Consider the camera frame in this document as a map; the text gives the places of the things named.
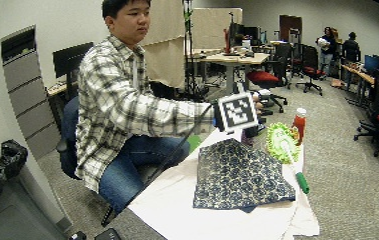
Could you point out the white cube of black markers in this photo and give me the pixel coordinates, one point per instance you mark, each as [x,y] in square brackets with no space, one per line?
[239,112]

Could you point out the red seat office chair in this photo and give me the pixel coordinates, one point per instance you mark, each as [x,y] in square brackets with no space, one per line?
[264,78]
[311,70]

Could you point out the green object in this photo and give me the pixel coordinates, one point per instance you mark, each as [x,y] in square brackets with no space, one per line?
[194,143]

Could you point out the red sauce bottle white cap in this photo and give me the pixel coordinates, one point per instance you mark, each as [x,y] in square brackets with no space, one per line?
[300,125]

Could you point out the green fluffy duster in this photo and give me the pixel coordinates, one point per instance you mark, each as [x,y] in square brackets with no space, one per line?
[281,141]

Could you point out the light wooden desk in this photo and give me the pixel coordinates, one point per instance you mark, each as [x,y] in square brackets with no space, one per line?
[238,60]

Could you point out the blue patterned cloth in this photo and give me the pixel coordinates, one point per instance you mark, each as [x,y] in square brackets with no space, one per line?
[243,176]

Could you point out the black tripod stand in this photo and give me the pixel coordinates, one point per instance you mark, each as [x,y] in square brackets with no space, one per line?
[190,50]

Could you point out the black monitor on stand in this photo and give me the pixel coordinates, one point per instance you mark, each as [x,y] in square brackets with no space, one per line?
[234,33]

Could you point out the beige partition panel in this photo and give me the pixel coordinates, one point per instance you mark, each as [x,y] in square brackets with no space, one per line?
[211,28]
[164,50]

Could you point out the brown door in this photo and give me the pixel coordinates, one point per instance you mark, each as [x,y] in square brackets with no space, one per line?
[291,26]

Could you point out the the person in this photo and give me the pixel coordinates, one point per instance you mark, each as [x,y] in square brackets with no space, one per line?
[110,100]

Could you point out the long wooden desk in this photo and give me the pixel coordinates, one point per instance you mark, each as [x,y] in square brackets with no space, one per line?
[371,80]

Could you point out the black office chair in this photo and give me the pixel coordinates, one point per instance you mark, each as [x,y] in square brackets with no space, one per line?
[377,113]

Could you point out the blue lit monitor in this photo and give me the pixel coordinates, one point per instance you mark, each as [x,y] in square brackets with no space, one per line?
[372,63]

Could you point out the white tablecloth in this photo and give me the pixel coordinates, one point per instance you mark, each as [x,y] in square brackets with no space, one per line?
[184,213]

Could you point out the blue office chair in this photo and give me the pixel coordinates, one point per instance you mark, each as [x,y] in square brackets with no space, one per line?
[68,133]

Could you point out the grey filing cabinet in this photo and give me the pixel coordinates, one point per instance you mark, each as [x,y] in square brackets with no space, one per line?
[30,100]

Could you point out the black device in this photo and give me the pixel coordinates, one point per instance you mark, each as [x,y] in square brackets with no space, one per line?
[78,236]
[108,234]

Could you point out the black bin bag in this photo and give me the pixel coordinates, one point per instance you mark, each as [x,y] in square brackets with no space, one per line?
[14,156]

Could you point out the grey waste bin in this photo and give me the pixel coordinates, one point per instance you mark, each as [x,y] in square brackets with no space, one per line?
[11,216]

